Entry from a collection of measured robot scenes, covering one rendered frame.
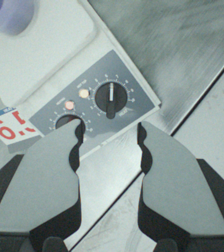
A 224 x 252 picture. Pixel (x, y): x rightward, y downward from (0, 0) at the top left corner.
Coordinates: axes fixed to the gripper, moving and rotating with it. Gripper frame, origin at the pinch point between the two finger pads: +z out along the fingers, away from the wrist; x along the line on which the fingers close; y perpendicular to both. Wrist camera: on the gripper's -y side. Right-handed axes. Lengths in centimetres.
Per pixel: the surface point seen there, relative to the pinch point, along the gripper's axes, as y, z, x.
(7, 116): 5.5, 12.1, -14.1
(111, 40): -4.5, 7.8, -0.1
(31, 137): 9.4, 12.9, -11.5
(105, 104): 1.4, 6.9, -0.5
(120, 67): -2.2, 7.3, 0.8
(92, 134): 5.1, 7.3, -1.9
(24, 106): 2.1, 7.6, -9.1
